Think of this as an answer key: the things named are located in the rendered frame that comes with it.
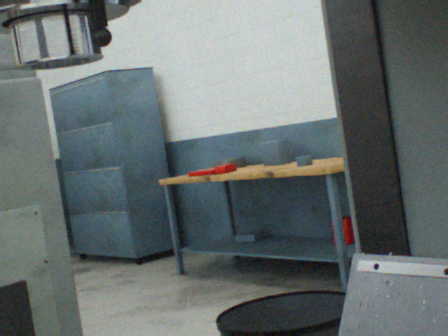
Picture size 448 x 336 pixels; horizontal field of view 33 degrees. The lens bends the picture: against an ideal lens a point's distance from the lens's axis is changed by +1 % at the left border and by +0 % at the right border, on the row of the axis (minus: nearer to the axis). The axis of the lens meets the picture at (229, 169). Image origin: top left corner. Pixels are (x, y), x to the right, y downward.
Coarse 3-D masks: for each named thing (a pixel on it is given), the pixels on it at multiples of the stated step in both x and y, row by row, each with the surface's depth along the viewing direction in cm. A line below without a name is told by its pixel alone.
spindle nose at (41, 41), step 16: (32, 16) 38; (48, 16) 38; (64, 16) 39; (80, 16) 39; (16, 32) 39; (32, 32) 39; (48, 32) 38; (64, 32) 39; (80, 32) 39; (16, 48) 39; (32, 48) 39; (48, 48) 39; (64, 48) 39; (80, 48) 39; (96, 48) 40; (16, 64) 40; (32, 64) 39; (48, 64) 42; (64, 64) 42; (80, 64) 43
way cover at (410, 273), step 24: (360, 264) 75; (384, 264) 73; (408, 264) 71; (432, 264) 69; (360, 288) 74; (384, 288) 72; (408, 288) 70; (432, 288) 68; (360, 312) 74; (384, 312) 71; (408, 312) 69; (432, 312) 67
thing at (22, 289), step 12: (0, 288) 74; (12, 288) 75; (24, 288) 76; (0, 300) 73; (12, 300) 74; (24, 300) 75; (0, 312) 73; (12, 312) 74; (24, 312) 75; (0, 324) 73; (12, 324) 74; (24, 324) 75
